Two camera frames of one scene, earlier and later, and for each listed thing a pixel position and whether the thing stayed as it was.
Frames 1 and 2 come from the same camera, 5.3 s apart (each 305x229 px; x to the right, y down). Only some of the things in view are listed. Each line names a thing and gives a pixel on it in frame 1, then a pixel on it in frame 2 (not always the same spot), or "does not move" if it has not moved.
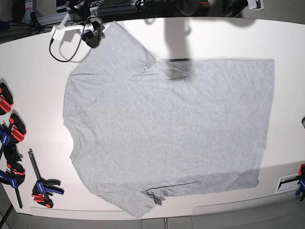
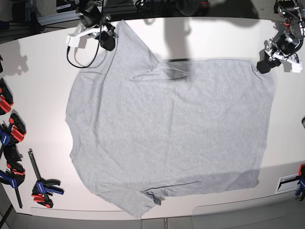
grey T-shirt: (142, 129) does not move
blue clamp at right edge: (301, 182) does not move
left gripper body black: (92, 38) to (106, 38)
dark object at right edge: (303, 121) does not move
